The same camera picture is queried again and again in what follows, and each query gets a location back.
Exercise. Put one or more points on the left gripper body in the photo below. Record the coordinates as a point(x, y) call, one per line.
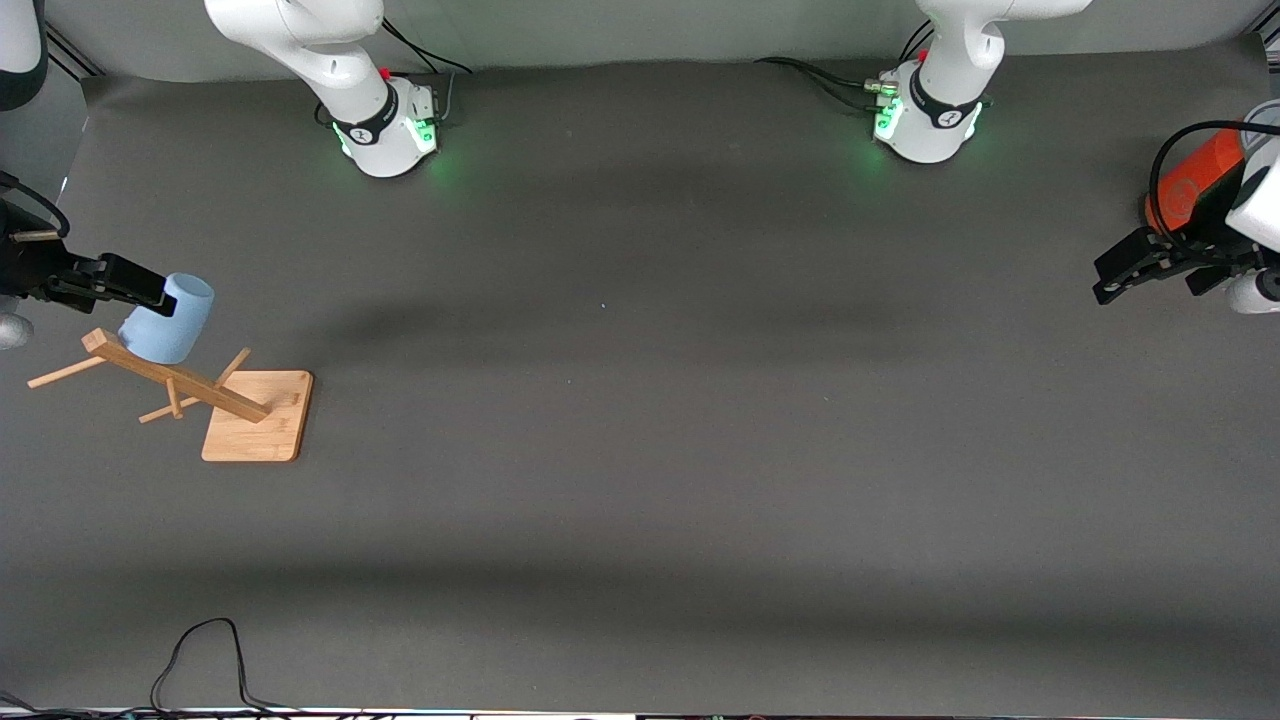
point(1197, 247)

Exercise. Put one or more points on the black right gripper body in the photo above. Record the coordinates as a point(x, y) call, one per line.
point(30, 265)

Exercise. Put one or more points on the light blue cup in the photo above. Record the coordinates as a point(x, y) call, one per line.
point(175, 330)

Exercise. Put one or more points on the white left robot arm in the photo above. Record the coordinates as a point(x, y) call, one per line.
point(945, 110)

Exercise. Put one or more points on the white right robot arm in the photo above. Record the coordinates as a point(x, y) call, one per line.
point(340, 70)

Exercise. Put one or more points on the orange can with grey lid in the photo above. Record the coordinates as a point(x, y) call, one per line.
point(1190, 185)

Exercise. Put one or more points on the wooden mug tree rack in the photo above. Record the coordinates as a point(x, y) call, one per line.
point(255, 425)

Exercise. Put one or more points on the dark grey table mat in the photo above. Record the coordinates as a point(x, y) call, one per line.
point(640, 450)

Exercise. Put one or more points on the aluminium frame rail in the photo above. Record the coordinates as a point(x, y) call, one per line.
point(75, 55)

